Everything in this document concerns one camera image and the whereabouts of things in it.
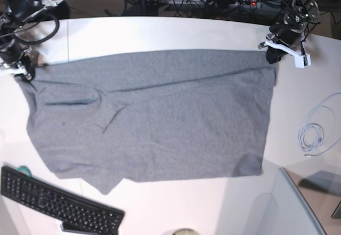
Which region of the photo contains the round tan object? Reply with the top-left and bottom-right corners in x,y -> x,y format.
172,228 -> 199,235

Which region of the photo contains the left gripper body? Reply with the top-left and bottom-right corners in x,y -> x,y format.
269,24 -> 303,47

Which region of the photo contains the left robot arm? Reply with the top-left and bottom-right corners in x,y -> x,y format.
258,0 -> 320,68

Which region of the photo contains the coiled white cable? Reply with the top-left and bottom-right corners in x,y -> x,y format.
297,92 -> 341,157

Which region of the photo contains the white power strip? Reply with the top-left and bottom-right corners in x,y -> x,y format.
160,0 -> 263,9

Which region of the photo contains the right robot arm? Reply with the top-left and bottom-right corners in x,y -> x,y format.
1,0 -> 65,82

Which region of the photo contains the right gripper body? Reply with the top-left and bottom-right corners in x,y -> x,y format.
1,43 -> 33,69

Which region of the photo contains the green tape roll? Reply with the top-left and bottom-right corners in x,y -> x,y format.
17,166 -> 32,177

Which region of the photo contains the black computer keyboard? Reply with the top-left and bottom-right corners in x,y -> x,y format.
1,166 -> 125,234

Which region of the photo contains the grey t-shirt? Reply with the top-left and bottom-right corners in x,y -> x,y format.
17,50 -> 277,194

